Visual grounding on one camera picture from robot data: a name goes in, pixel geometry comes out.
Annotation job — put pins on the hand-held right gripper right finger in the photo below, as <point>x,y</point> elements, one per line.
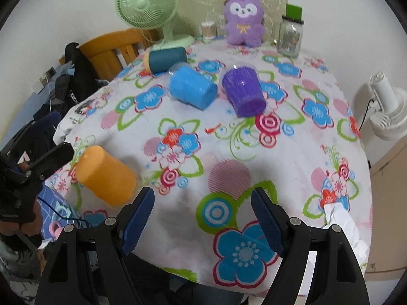
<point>266,222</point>

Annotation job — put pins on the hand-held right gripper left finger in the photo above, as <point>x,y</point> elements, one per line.
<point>139,220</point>

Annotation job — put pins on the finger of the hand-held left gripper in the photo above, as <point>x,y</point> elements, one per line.
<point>52,159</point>
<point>46,119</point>

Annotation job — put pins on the orange cup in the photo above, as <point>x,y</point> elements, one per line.
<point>106,174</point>

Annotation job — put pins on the dark teal cup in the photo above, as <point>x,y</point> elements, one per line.
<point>167,58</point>

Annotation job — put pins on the purple cup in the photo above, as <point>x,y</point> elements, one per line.
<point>243,89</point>

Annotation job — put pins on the blue cup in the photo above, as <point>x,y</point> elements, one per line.
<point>190,85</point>

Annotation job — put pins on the person's left hand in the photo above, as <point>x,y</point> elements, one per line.
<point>30,227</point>

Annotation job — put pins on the blue checked cloth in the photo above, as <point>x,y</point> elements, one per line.
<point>52,203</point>

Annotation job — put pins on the pink plastic object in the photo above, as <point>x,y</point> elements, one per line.
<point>56,229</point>

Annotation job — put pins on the black bag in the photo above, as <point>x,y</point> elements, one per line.
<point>79,73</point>

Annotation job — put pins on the floral tablecloth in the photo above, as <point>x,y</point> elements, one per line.
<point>254,159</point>

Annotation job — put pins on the person's patterned clothing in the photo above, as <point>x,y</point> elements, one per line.
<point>17,270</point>

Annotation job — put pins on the white crumpled tissue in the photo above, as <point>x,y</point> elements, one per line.
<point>343,225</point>

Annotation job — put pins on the orange wooden chair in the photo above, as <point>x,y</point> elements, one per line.
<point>105,50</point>

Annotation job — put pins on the beige cabinet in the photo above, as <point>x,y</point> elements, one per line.
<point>389,197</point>

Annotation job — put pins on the green desk fan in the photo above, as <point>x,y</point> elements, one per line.
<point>144,3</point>

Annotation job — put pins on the white fan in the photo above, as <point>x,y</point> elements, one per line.
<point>386,108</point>

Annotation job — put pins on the glass jar with black lid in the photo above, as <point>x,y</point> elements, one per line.
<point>290,39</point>

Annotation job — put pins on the cotton swab container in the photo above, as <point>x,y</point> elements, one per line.
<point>209,31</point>

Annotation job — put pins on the marbled backboard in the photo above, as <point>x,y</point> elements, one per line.
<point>203,0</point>

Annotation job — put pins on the purple plush toy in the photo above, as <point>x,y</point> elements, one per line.
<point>243,25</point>

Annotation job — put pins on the green box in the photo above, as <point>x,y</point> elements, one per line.
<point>294,11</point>

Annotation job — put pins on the wall socket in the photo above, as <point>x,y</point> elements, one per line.
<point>48,75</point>

